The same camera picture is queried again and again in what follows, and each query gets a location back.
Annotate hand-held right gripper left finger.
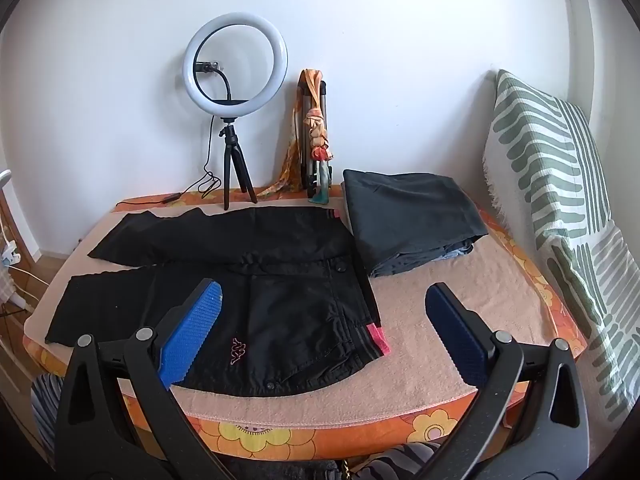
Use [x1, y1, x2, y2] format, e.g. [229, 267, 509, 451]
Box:
[54, 279, 223, 467]

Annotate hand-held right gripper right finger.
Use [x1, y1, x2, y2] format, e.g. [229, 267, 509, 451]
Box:
[424, 282, 589, 467]

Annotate black pants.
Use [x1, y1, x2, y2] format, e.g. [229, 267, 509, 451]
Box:
[45, 206, 391, 397]

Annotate peach fleece blanket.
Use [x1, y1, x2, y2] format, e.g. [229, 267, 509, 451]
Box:
[22, 195, 556, 423]

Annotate folded dark blue shorts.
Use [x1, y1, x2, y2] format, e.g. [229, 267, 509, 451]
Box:
[342, 169, 489, 279]

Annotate small black tripod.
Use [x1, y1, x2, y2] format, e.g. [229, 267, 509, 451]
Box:
[218, 117, 259, 211]

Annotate green white striped blanket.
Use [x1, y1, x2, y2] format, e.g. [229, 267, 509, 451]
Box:
[482, 69, 640, 423]

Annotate teal plastic object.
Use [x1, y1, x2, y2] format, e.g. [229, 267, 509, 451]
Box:
[310, 160, 334, 206]

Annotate orange patterned scarf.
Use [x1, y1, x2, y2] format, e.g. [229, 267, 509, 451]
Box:
[270, 67, 335, 197]

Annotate black power cable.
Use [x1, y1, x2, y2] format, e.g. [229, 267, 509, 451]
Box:
[116, 116, 223, 207]

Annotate white ring light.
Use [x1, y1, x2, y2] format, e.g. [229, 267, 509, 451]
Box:
[182, 12, 290, 120]

